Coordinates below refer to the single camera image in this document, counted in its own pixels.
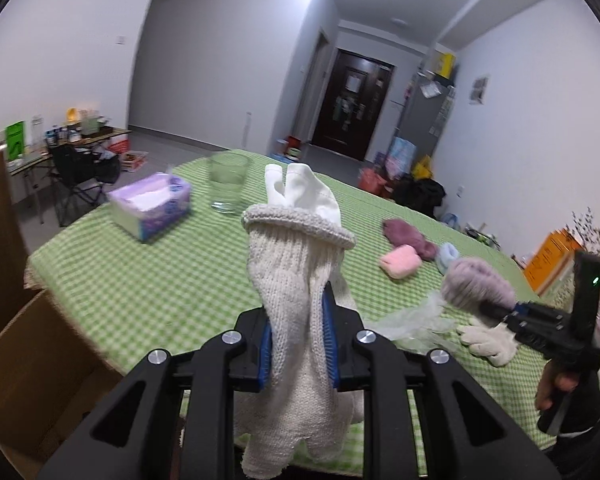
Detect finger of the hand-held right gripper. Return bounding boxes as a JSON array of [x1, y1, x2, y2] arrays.
[[511, 300, 571, 322], [477, 301, 521, 331]]

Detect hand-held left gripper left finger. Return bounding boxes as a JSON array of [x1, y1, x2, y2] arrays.
[[37, 307, 273, 480]]

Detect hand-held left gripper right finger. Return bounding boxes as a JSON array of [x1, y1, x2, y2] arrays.
[[322, 282, 563, 480]]

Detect purple-grey fluffy sock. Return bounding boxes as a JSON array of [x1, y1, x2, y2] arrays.
[[440, 257, 517, 313]]

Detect light blue fluffy sock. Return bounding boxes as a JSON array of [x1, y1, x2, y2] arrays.
[[436, 241, 463, 275]]

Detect cream knit glove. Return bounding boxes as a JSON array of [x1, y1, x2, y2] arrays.
[[232, 203, 366, 480], [456, 321, 520, 367]]

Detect purple towel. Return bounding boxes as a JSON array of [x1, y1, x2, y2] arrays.
[[382, 217, 440, 261]]

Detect person's right forearm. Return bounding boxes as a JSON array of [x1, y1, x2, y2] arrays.
[[545, 390, 600, 476]]

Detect person's right hand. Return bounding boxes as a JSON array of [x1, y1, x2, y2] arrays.
[[534, 364, 578, 411]]

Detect orange box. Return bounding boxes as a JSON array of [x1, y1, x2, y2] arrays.
[[524, 229, 584, 297]]

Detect dried flowers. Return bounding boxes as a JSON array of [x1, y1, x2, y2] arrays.
[[569, 206, 600, 267]]

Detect clear plastic glove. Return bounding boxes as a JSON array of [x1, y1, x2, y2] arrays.
[[365, 292, 458, 353]]

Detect pink folded towel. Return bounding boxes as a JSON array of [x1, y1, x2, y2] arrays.
[[379, 244, 422, 281]]

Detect green checked tablecloth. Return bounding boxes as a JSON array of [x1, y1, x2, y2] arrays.
[[25, 149, 576, 476]]

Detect black clothes pile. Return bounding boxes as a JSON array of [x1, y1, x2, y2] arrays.
[[391, 176, 447, 220]]

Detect white sock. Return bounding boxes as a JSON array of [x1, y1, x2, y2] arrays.
[[264, 162, 342, 228]]

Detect red plastic bag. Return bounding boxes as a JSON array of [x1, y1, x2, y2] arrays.
[[358, 167, 389, 197]]

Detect clear drinking glass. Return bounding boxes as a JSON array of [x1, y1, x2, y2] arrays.
[[208, 152, 251, 216]]

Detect colourful patterned bag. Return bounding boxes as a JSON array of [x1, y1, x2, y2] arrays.
[[384, 136, 417, 177]]

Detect purple tissue box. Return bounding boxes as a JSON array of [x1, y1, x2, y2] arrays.
[[106, 172, 193, 244]]

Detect grey refrigerator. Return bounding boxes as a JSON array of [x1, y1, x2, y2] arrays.
[[394, 71, 457, 162]]

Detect cardboard box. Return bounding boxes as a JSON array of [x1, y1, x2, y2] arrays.
[[0, 289, 127, 467]]

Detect dark entrance door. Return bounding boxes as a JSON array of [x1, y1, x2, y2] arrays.
[[311, 48, 396, 162]]

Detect yellow box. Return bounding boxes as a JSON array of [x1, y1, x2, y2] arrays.
[[431, 51, 457, 79]]

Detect black folding chair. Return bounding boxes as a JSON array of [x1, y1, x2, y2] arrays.
[[45, 142, 122, 227]]

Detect cluttered folding table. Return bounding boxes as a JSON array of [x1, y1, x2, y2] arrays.
[[5, 107, 132, 223]]

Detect green sign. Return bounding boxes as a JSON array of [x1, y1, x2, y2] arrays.
[[4, 121, 27, 162]]

